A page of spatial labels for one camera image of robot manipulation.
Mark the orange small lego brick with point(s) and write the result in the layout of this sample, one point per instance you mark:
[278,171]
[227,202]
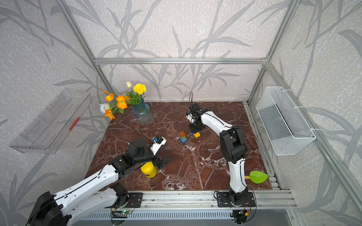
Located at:
[182,133]

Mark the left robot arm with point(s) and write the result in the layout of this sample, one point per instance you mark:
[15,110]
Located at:
[99,190]

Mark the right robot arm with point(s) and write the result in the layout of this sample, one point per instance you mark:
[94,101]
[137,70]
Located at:
[232,144]

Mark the blue glass vase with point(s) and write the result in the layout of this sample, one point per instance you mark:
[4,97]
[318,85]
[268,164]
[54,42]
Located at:
[142,113]

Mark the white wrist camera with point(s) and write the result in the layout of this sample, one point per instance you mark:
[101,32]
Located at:
[190,117]
[158,143]

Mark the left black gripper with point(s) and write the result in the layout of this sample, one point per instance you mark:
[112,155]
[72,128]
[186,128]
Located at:
[160,164]

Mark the red marker pen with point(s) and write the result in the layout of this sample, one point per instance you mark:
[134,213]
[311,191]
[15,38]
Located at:
[74,124]

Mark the artificial flower bouquet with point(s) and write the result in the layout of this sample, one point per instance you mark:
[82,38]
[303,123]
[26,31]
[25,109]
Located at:
[118,104]

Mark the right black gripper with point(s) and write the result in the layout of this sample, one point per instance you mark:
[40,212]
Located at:
[193,130]

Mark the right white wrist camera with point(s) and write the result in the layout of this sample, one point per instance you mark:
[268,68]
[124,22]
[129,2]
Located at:
[190,117]

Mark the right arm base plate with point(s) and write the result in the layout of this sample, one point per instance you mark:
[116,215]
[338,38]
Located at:
[224,200]

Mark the white wire basket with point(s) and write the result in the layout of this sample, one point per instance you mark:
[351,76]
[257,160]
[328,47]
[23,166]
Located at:
[287,129]

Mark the aluminium front rail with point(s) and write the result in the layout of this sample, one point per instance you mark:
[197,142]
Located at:
[178,199]

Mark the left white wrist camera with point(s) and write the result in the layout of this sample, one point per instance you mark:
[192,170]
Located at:
[158,143]

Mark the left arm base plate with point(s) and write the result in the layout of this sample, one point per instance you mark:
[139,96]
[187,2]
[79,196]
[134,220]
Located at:
[131,200]

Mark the clear plastic wall shelf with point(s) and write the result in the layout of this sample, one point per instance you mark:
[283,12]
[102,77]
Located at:
[49,130]

